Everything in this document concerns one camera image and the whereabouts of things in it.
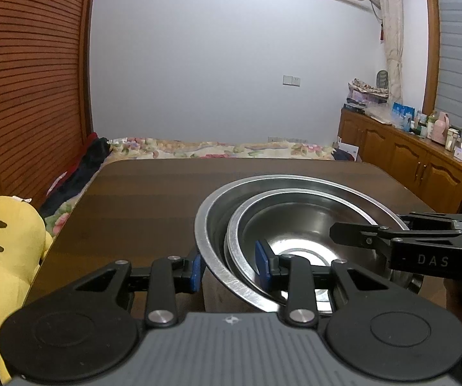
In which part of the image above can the white cardboard box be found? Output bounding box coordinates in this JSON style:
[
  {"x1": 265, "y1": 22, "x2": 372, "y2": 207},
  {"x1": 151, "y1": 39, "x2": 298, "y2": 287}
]
[{"x1": 337, "y1": 140, "x2": 361, "y2": 162}]

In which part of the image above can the blue printed box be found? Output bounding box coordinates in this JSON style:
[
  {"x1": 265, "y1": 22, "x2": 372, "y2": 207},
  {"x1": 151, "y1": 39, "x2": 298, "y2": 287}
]
[{"x1": 391, "y1": 102, "x2": 415, "y2": 132}]

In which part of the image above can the stack of folded fabrics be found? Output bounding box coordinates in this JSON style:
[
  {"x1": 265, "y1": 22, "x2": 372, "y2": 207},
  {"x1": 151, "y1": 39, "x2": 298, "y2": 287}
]
[{"x1": 345, "y1": 78, "x2": 390, "y2": 108}]

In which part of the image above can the wooden window frame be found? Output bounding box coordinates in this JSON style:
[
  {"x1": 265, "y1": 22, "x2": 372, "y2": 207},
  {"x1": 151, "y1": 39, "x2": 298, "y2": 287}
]
[{"x1": 423, "y1": 0, "x2": 443, "y2": 120}]

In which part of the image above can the wooden louvered wardrobe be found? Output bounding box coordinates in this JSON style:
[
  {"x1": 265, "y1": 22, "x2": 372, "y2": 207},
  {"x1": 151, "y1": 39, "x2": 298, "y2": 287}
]
[{"x1": 0, "y1": 0, "x2": 97, "y2": 212}]

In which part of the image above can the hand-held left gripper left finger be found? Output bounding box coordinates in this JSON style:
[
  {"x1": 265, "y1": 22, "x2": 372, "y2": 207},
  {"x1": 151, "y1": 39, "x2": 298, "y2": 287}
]
[{"x1": 68, "y1": 248, "x2": 207, "y2": 329}]

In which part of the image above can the floral bed blanket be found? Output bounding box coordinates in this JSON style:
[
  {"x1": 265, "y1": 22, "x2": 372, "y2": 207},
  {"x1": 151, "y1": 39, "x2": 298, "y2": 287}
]
[{"x1": 40, "y1": 136, "x2": 337, "y2": 239}]

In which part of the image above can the beige patterned curtain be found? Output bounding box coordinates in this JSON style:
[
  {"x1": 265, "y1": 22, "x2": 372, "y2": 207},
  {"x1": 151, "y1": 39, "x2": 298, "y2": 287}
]
[{"x1": 369, "y1": 0, "x2": 405, "y2": 106}]

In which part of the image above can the wooden sideboard cabinet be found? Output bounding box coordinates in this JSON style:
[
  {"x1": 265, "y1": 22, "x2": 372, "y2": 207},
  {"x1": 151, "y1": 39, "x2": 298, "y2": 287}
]
[{"x1": 337, "y1": 106, "x2": 462, "y2": 220}]

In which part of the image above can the clear plastic bag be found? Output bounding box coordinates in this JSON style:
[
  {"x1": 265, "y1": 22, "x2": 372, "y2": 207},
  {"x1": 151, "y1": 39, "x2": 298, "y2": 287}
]
[{"x1": 365, "y1": 104, "x2": 395, "y2": 125}]

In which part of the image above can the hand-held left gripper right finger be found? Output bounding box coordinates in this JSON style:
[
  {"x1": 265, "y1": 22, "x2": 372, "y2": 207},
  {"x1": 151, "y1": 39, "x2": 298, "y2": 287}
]
[{"x1": 254, "y1": 240, "x2": 395, "y2": 327}]

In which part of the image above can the pink thermos jug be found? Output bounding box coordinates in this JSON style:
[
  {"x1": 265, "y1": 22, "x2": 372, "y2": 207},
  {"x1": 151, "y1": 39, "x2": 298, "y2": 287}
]
[{"x1": 431, "y1": 110, "x2": 451, "y2": 144}]

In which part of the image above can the small stainless steel bowl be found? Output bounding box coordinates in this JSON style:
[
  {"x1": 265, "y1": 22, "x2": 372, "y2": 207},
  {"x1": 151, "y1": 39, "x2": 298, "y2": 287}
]
[
  {"x1": 223, "y1": 188, "x2": 381, "y2": 308},
  {"x1": 239, "y1": 202, "x2": 379, "y2": 276}
]

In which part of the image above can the yellow black cloth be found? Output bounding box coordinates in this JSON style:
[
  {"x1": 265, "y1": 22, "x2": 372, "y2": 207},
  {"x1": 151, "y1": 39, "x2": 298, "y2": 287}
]
[{"x1": 0, "y1": 195, "x2": 55, "y2": 383}]

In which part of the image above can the large stainless steel bowl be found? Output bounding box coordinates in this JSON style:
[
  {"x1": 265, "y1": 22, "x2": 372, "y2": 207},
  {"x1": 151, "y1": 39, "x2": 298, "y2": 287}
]
[{"x1": 194, "y1": 174, "x2": 407, "y2": 315}]

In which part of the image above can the dark cloth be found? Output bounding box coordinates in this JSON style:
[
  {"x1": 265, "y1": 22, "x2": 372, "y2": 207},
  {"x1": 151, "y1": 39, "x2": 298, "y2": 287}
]
[{"x1": 40, "y1": 132, "x2": 113, "y2": 218}]

